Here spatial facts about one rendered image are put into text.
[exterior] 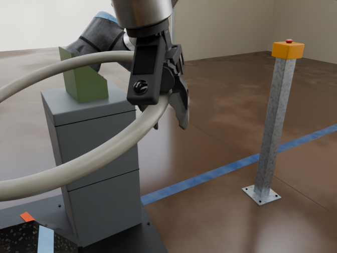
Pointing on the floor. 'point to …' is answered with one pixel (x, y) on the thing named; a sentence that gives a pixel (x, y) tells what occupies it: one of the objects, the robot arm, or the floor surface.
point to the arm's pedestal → (109, 118)
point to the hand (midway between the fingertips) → (168, 126)
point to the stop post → (274, 120)
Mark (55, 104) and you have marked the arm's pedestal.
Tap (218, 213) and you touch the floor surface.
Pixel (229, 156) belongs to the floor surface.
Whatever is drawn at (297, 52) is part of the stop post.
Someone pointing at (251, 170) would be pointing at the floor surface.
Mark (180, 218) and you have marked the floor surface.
